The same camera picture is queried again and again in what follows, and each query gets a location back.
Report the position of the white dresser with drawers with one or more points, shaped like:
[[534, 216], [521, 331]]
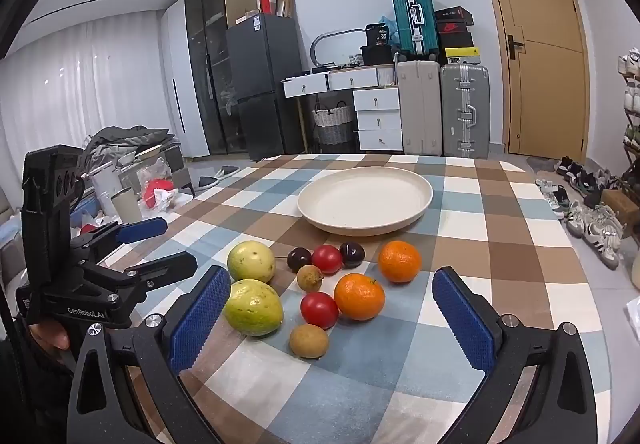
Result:
[[377, 121]]

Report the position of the green guava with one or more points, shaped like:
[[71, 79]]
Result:
[[253, 308]]

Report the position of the woven laundry basket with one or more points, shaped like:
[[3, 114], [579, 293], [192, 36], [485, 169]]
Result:
[[332, 126]]

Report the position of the tan wooden door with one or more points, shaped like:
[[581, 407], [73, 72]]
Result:
[[540, 83]]

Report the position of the row of shoes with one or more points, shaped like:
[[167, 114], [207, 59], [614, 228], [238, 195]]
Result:
[[590, 224]]

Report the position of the orange mandarin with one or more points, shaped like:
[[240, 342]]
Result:
[[359, 296], [399, 261]]

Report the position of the black glass wardrobe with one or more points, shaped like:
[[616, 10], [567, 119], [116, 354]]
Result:
[[210, 73]]

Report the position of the red plastic bag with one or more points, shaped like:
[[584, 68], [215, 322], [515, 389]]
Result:
[[156, 191]]

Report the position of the yellow guava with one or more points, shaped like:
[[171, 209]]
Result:
[[251, 261]]

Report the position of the grey slipper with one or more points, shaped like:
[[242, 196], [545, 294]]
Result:
[[207, 182], [229, 171]]

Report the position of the blue plastic bag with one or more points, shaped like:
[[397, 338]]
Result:
[[392, 28]]

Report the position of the white plastic bag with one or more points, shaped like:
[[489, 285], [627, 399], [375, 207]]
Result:
[[634, 316]]

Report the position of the teal suitcase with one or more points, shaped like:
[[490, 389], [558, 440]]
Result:
[[412, 18]]

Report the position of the open cardboard box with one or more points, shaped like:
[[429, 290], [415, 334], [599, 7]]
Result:
[[285, 3]]

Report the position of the cream round plate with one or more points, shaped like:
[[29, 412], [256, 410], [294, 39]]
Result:
[[365, 199]]

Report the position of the silver suitcase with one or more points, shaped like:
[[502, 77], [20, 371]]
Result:
[[465, 113]]

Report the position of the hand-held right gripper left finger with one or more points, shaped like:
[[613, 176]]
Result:
[[200, 319]]

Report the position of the brown cardboard box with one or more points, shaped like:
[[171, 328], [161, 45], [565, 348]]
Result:
[[620, 209]]

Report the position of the checkered tablecloth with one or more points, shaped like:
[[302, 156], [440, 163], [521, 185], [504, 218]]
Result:
[[380, 374]]

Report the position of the beige suitcase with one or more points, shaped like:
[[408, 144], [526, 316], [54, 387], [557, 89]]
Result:
[[420, 108]]

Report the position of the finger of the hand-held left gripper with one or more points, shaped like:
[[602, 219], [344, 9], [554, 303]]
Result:
[[170, 266], [142, 230]]

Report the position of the black printed box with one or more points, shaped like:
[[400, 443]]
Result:
[[377, 36]]

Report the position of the dark purple plum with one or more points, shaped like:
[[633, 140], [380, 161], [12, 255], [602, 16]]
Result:
[[352, 254], [299, 259]]

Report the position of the brown longan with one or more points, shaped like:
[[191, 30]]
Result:
[[308, 340], [310, 278]]

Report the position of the grey door mat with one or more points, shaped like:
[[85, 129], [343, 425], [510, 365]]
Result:
[[542, 163]]

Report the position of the plain black shoe box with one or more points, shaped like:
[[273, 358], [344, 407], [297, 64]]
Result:
[[456, 41]]

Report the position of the dark grey refrigerator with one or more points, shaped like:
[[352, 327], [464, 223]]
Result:
[[262, 73]]

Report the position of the yellow and black shoe box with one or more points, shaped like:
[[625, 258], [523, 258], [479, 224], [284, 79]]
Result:
[[462, 56]]

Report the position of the small white basket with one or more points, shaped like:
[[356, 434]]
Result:
[[355, 57]]

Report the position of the white cylindrical container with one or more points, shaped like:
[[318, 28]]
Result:
[[126, 206]]

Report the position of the white sheer curtain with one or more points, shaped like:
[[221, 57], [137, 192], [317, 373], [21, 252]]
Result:
[[90, 78]]

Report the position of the wooden shoe rack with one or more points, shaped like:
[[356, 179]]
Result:
[[631, 123]]

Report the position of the pile of grey clothes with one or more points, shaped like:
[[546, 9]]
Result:
[[125, 138]]

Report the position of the person's left hand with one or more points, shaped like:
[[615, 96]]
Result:
[[50, 336]]

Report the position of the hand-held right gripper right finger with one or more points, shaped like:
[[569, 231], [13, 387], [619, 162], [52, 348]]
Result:
[[462, 319]]

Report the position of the red tomato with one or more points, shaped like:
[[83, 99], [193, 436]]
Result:
[[319, 310], [327, 259]]

